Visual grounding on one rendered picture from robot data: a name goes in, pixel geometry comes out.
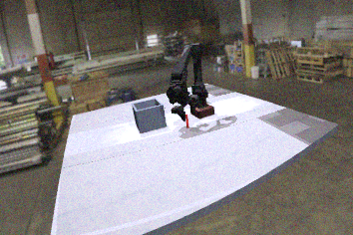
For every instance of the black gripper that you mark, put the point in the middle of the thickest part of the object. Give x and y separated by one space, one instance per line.
184 100

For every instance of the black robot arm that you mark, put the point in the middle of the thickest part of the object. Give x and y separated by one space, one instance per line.
179 72

